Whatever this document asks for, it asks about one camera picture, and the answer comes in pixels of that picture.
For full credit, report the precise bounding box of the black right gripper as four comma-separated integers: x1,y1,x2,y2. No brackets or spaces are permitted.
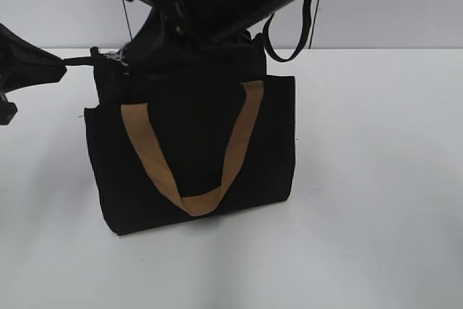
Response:
119,0,224,67

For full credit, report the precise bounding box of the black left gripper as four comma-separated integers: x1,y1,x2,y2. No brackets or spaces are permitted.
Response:
1,25,67,125

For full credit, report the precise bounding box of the silver zipper pull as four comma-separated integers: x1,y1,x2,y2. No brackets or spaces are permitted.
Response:
103,48,129,69

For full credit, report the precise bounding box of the black bag with tan handles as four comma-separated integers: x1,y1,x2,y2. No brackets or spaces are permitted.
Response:
69,33,296,236

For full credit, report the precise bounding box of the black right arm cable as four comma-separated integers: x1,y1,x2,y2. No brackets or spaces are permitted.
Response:
262,0,314,62

